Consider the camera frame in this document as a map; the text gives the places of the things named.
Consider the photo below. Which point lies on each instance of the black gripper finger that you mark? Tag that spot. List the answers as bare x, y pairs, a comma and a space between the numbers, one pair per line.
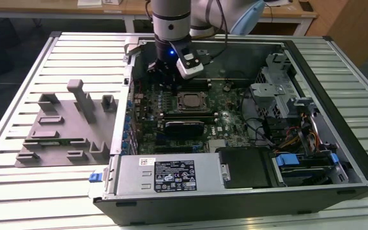
154, 68
177, 86

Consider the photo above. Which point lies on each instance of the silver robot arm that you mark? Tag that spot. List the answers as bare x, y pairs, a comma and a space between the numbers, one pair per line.
171, 14

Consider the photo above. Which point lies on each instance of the CPU socket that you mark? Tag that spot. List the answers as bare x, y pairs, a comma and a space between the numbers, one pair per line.
209, 109

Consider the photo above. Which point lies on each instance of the coin cell battery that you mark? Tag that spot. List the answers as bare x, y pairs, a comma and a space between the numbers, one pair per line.
227, 88

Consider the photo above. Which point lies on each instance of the black graphics card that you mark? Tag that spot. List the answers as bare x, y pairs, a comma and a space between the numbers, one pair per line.
185, 129

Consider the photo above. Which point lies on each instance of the green motherboard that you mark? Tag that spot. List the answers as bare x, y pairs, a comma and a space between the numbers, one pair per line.
233, 124

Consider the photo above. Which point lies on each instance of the silver chipset heatsink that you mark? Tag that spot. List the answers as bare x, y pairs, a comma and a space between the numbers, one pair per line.
218, 143

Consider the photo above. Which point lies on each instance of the white cardboard box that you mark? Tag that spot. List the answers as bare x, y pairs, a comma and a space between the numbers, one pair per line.
113, 2

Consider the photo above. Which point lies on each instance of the metal drive cage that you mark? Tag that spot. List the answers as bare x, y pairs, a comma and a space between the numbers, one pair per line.
267, 93

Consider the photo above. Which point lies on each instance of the white paper sheet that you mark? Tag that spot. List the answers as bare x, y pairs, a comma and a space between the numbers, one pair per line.
88, 3

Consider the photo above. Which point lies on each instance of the grey parts rack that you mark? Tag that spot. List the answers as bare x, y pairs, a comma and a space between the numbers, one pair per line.
75, 143

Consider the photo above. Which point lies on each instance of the black plastic shroud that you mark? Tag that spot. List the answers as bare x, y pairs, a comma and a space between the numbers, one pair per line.
245, 167

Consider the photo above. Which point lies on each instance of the silver power supply unit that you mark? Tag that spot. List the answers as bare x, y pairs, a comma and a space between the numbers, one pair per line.
130, 177

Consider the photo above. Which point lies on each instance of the green RAM stick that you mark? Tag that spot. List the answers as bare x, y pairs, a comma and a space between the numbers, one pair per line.
63, 141

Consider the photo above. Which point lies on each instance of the wooden desk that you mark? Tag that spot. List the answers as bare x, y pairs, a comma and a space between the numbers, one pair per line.
286, 14

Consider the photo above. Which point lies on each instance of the blue plastic latch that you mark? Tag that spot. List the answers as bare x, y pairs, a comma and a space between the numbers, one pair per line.
95, 178

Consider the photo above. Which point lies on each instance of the hard disk in blue carrier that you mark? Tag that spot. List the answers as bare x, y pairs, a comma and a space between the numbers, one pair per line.
287, 159

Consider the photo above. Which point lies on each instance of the black phone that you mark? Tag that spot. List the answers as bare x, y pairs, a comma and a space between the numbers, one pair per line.
306, 6

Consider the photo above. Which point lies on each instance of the black open PC case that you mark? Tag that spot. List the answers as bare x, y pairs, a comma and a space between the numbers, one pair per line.
203, 210

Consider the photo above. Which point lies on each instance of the brown wooden cabinet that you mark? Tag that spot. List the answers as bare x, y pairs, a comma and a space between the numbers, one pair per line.
357, 24

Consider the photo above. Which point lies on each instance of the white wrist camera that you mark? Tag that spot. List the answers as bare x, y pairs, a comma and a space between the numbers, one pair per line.
190, 72

